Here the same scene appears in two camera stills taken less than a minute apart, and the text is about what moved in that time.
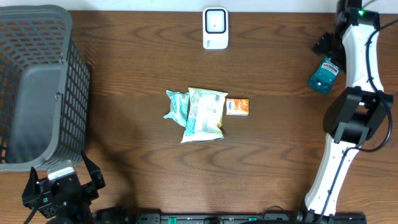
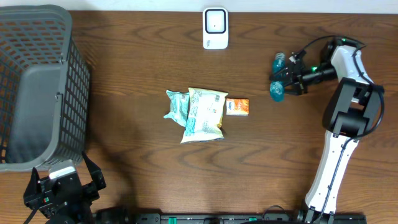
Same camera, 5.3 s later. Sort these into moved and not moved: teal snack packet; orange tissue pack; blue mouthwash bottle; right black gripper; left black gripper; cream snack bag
Moved: blue mouthwash bottle; right black gripper
Not moved: left black gripper; teal snack packet; orange tissue pack; cream snack bag
